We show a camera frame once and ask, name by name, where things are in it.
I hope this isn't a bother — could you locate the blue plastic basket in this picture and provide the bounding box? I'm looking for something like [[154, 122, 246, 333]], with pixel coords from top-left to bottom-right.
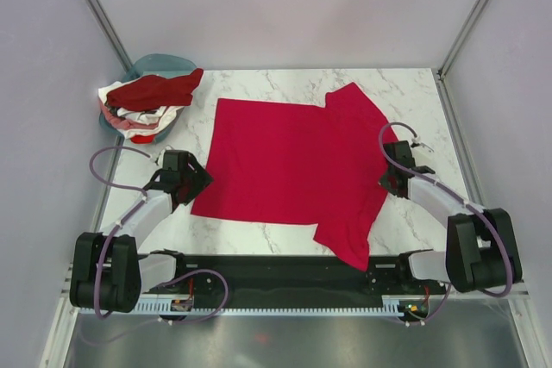
[[99, 53, 197, 143]]

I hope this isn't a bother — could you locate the light blue cable duct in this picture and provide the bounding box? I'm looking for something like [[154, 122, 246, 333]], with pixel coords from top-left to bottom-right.
[[130, 295, 404, 317]]

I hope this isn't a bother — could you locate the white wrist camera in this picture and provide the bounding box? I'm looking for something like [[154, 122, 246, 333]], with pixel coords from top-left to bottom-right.
[[411, 136, 434, 154], [150, 149, 166, 166]]

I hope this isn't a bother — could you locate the dark red folded shirt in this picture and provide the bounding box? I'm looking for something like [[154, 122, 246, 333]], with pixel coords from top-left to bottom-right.
[[106, 68, 204, 112]]

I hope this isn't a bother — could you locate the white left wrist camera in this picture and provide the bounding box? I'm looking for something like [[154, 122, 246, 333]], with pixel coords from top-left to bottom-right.
[[150, 149, 166, 166]]

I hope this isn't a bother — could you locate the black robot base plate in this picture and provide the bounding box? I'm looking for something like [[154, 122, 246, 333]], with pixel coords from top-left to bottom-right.
[[152, 255, 445, 310]]

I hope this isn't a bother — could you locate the bright red t-shirt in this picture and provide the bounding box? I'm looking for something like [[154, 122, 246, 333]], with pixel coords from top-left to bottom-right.
[[191, 84, 396, 271]]

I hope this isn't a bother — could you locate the pink folded shirt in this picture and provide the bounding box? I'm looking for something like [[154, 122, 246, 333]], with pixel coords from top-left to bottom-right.
[[101, 106, 177, 139]]

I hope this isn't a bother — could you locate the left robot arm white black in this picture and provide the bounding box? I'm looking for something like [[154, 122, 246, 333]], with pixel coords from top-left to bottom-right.
[[69, 149, 213, 319]]

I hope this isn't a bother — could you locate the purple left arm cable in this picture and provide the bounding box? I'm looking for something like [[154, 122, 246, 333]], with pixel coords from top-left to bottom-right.
[[88, 147, 160, 320]]

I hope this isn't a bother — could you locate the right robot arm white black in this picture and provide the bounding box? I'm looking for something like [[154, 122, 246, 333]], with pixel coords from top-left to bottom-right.
[[379, 140, 523, 296]]

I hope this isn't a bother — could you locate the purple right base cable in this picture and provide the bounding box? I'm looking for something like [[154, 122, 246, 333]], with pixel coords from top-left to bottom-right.
[[383, 284, 452, 328]]

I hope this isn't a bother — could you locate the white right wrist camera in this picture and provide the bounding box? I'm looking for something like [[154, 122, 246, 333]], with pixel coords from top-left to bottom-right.
[[411, 136, 434, 154]]

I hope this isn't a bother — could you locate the left aluminium frame post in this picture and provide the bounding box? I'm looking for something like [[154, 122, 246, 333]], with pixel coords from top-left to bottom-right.
[[85, 0, 133, 71]]

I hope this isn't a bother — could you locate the red shirt bottom of pile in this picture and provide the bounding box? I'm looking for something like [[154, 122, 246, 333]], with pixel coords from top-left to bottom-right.
[[129, 134, 156, 145]]

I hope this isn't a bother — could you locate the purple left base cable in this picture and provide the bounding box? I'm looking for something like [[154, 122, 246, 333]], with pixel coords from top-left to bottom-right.
[[77, 268, 229, 346]]

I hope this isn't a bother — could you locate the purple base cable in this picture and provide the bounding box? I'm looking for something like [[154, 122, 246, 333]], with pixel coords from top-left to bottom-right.
[[383, 284, 452, 328], [77, 268, 229, 346]]

